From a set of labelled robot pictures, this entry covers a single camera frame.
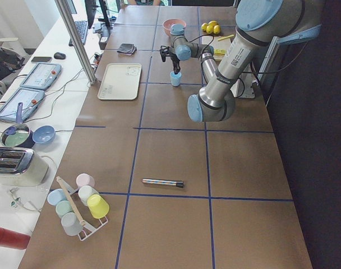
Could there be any black keyboard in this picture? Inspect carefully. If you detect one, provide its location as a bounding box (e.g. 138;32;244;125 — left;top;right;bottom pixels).
74;20;88;45

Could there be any light blue cup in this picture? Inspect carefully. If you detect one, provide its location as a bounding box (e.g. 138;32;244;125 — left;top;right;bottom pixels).
170;71;182;87

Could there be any aluminium frame post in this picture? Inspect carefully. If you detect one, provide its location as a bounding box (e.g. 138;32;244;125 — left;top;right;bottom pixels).
55;0;96;85

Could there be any blue teach pendant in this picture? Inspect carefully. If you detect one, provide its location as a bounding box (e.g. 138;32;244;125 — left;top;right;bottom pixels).
20;62;62;91
0;87;45;122

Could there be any cream bear tray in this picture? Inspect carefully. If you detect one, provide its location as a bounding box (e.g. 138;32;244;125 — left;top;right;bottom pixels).
98;63;142;101

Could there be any red bottle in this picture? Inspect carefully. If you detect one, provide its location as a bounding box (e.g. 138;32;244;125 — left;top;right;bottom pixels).
0;227;30;250

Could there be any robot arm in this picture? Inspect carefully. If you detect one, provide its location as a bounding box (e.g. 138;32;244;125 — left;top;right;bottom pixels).
160;1;325;122

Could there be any striped metal muddler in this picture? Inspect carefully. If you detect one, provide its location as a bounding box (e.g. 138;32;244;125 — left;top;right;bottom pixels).
142;179;184;188

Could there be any black computer mouse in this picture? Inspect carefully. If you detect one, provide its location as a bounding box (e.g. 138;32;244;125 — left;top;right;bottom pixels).
53;52;66;60

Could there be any whole yellow lemon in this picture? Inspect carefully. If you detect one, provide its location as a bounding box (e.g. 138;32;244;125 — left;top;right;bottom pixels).
201;23;208;31

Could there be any blue bowl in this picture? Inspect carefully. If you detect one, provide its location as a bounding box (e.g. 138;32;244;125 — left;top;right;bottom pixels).
33;126;56;145

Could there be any grey folded cloth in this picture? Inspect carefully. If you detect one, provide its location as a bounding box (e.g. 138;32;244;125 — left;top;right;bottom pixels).
117;43;137;55

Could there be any blue saucepan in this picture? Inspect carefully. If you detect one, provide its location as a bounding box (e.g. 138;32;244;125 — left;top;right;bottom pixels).
0;102;35;149

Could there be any pink bowl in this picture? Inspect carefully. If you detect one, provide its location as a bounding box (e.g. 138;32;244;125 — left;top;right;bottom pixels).
163;18;187;37

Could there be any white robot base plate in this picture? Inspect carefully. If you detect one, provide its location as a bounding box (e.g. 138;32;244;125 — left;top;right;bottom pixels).
231;71;256;99

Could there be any white cup rack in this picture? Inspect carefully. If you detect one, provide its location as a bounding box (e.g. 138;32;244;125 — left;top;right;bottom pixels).
56;176;109;242

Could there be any silver toaster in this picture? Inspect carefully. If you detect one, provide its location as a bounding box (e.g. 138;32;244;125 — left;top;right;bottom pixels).
0;147;48;187

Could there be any pink cup on rack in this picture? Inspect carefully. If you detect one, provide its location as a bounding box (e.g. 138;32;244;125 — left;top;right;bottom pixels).
76;173;95;189

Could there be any yellow plastic knife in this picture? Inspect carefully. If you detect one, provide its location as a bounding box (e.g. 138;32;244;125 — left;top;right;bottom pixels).
217;34;235;41

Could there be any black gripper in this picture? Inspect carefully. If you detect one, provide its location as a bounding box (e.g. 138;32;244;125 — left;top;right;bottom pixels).
170;54;180;75

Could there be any wooden cutting board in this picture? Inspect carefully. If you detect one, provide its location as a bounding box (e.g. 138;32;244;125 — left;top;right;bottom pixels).
201;36;233;62

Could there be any yellow cup on rack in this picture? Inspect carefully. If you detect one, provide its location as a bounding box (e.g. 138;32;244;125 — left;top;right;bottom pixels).
87;194;110;219

